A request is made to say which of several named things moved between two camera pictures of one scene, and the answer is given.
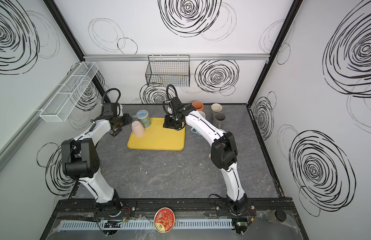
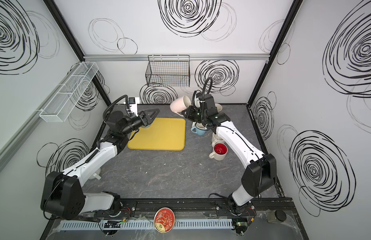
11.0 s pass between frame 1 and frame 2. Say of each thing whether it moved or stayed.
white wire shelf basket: stayed
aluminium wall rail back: stayed
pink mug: moved
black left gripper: moved
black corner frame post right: stayed
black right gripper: moved
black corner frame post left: stayed
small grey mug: stayed
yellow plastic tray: stayed
